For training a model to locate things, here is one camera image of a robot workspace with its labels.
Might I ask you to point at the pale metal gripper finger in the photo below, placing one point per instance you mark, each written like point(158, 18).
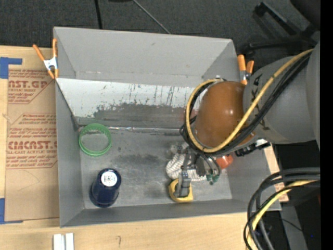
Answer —
point(185, 186)

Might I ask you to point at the orange-red round thing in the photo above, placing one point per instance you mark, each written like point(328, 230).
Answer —
point(225, 161)

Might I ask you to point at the grey metal bin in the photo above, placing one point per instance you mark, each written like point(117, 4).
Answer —
point(145, 150)

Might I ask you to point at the dark blue cup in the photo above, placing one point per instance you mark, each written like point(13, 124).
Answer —
point(104, 191)

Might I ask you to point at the brown cardboard board red print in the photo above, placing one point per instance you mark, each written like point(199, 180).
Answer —
point(31, 181)

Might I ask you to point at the black cylinder on white bracket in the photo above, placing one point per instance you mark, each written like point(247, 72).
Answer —
point(247, 150)

